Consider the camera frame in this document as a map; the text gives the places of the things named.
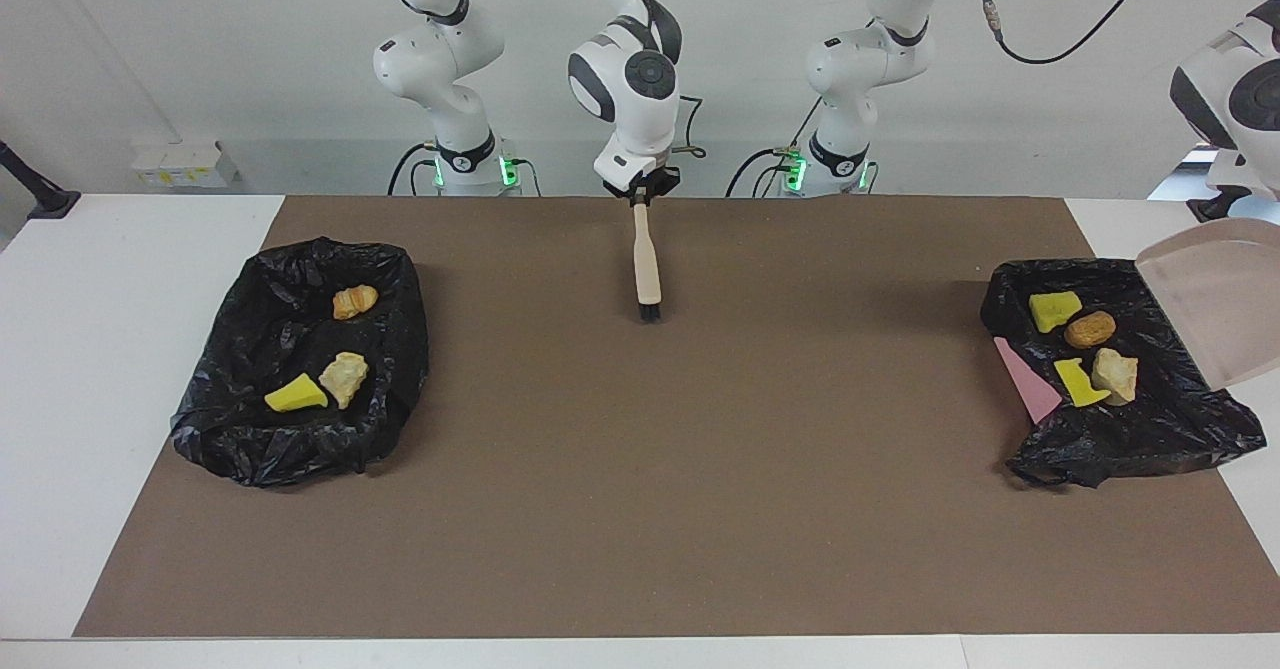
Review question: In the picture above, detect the beige hand brush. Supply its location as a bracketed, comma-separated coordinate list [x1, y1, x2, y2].
[632, 201, 663, 324]

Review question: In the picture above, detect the pale toy bread chunk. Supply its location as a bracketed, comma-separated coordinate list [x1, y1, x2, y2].
[319, 352, 369, 411]
[1090, 347, 1140, 407]

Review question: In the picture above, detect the yellow green sponge piece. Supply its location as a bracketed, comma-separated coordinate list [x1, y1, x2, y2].
[264, 374, 329, 414]

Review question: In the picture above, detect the plain yellow sponge piece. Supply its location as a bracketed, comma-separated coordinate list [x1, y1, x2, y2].
[1029, 291, 1084, 334]

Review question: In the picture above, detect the brown toy bread roll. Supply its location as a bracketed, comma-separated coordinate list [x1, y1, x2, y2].
[1064, 311, 1117, 350]

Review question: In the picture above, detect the notched yellow sponge piece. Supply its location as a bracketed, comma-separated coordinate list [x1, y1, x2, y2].
[1053, 357, 1112, 409]

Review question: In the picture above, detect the beige plastic dustpan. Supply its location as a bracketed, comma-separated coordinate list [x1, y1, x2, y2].
[1135, 217, 1280, 390]

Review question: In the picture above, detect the pink bin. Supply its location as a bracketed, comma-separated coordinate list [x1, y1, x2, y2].
[993, 337, 1063, 425]

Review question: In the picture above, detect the right black trash bag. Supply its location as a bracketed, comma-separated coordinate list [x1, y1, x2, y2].
[170, 238, 431, 490]

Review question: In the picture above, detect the black trash bag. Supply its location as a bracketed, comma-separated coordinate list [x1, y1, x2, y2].
[170, 238, 431, 490]
[980, 258, 1269, 490]

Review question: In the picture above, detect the brown table mat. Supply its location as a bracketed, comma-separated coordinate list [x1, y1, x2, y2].
[75, 196, 1280, 640]

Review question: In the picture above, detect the black clamp stand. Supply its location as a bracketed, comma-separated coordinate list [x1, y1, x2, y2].
[0, 141, 81, 220]
[1188, 185, 1256, 227]

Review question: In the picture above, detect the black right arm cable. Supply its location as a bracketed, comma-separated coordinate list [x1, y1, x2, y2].
[368, 0, 707, 162]

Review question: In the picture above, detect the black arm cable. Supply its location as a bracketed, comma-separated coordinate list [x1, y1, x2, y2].
[368, 0, 707, 162]
[978, 0, 1173, 66]

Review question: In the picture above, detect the black base cable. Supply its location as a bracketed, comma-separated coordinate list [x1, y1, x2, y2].
[388, 142, 441, 198]
[725, 99, 826, 198]

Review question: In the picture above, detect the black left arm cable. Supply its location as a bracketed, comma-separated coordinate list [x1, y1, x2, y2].
[978, 0, 1173, 66]

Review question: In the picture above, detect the white wall socket box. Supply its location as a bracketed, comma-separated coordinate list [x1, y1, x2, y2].
[131, 141, 239, 190]

